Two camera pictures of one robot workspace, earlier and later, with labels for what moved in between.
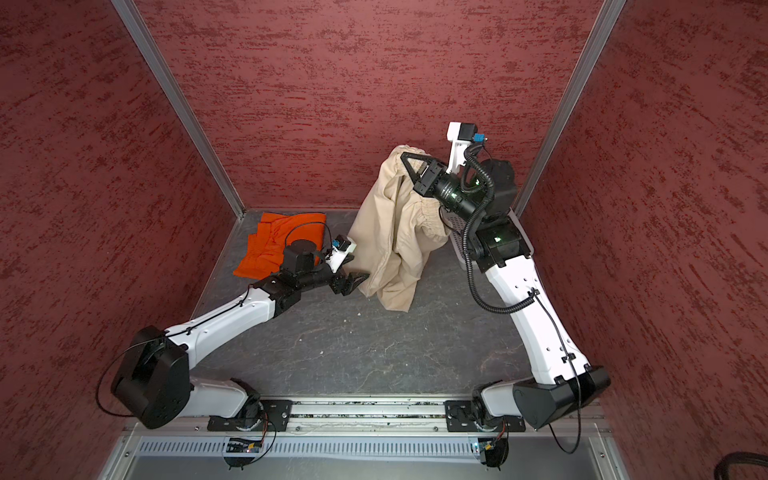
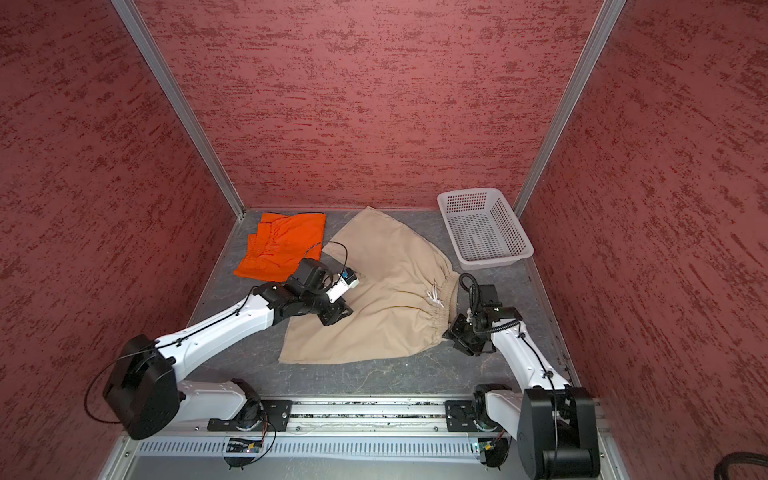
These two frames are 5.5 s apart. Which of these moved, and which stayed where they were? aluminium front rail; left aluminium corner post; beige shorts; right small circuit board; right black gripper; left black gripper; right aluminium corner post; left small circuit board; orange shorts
Moved: left black gripper; beige shorts; right black gripper
Stayed: left aluminium corner post; right small circuit board; orange shorts; left small circuit board; aluminium front rail; right aluminium corner post
